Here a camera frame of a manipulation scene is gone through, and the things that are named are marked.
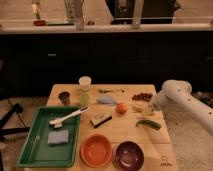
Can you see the orange bowl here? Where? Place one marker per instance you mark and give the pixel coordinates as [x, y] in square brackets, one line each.
[96, 151]

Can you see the red object on counter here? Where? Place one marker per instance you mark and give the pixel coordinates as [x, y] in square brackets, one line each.
[39, 23]

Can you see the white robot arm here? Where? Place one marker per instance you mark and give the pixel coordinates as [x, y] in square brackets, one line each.
[179, 92]

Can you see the dark metal cup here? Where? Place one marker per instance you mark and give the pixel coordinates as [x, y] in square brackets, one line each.
[64, 98]

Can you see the light blue cloth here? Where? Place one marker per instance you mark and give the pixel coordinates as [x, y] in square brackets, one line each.
[106, 100]

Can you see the blue sponge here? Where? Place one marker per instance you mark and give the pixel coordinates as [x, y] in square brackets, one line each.
[58, 137]

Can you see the white plastic cup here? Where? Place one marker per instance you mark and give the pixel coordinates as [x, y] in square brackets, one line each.
[85, 83]

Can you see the green pepper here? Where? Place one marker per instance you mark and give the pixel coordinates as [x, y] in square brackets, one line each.
[150, 123]

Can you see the dark purple bowl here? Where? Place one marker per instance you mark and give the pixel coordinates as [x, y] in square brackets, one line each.
[129, 156]

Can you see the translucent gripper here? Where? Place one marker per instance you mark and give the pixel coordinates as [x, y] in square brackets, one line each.
[146, 109]

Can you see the orange fruit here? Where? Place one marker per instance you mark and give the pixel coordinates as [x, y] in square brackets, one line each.
[121, 108]

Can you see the yellow banana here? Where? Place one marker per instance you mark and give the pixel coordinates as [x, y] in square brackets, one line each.
[137, 109]

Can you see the black tripod stand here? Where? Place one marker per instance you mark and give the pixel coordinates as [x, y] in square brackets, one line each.
[11, 122]

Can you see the white dish brush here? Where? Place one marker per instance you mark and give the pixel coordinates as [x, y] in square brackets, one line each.
[58, 122]

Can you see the green plastic tray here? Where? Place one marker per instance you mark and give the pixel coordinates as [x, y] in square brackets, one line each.
[46, 146]

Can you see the translucent green cup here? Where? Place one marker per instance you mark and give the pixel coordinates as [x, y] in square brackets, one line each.
[84, 99]

